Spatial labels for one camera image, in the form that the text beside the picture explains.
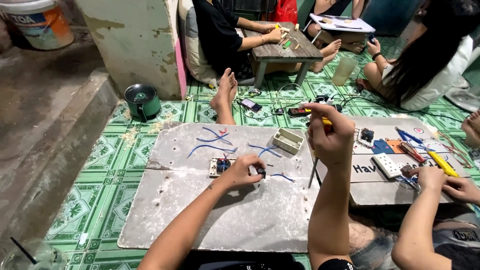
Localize green round cooker pot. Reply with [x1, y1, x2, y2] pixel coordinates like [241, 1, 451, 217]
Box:
[124, 83, 162, 123]

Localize red plastic bag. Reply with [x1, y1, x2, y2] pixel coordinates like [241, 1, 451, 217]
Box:
[271, 0, 298, 25]

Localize person's left hand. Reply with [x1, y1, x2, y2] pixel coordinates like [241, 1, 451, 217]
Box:
[221, 154, 268, 190]

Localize clear plastic cup with straw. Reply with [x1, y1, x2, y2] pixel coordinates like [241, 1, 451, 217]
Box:
[0, 237, 69, 270]

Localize beige switch frame with wires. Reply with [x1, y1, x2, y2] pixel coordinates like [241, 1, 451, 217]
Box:
[209, 157, 238, 178]

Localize person's right hand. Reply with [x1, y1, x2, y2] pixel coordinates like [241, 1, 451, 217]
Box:
[302, 103, 356, 170]

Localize white socket faceplate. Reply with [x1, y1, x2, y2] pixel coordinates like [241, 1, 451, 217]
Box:
[371, 152, 403, 179]

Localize white charging cable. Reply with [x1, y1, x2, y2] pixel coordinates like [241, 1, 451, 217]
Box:
[262, 83, 309, 110]

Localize white orange paint bucket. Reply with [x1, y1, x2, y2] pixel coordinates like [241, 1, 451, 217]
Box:
[0, 0, 75, 51]

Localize wooden low table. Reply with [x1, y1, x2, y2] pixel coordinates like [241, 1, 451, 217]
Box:
[242, 21, 324, 89]

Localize white fan base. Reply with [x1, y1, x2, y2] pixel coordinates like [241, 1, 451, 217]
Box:
[444, 77, 480, 113]

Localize white switch module with wires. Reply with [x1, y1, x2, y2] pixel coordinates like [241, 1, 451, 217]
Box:
[357, 128, 375, 148]

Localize grey worn low table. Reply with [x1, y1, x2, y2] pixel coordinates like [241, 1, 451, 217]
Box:
[117, 122, 322, 253]

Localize black smartphone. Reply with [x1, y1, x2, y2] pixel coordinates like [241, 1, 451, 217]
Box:
[240, 98, 263, 113]

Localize blue handled pliers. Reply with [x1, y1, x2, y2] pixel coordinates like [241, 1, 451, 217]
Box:
[395, 127, 425, 146]

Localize bundle of red wires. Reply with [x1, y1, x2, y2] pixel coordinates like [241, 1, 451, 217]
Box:
[436, 130, 474, 169]

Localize person's black shorts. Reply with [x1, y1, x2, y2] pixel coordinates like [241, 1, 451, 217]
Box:
[187, 250, 357, 270]

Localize cartoon print low table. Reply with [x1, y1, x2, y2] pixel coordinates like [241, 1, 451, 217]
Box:
[305, 115, 474, 207]

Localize yellow utility knife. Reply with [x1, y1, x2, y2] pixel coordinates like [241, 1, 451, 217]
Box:
[427, 150, 460, 178]

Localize yellow handled screwdriver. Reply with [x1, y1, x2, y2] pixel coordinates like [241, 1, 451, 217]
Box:
[308, 109, 334, 189]

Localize white folding lap table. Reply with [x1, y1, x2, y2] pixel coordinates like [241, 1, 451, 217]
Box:
[302, 13, 376, 44]

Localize grey beige cushion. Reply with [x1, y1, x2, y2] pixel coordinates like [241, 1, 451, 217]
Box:
[178, 0, 219, 88]

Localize translucent plastic jug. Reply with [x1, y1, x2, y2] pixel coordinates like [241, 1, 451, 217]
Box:
[331, 56, 358, 87]

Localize red handled pliers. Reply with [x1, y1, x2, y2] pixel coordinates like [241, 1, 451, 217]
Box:
[398, 142, 427, 164]

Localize beige plastic wall box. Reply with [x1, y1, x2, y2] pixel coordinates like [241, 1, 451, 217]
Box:
[272, 128, 305, 155]

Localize black red power strip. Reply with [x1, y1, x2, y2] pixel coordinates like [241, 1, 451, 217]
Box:
[287, 105, 343, 118]

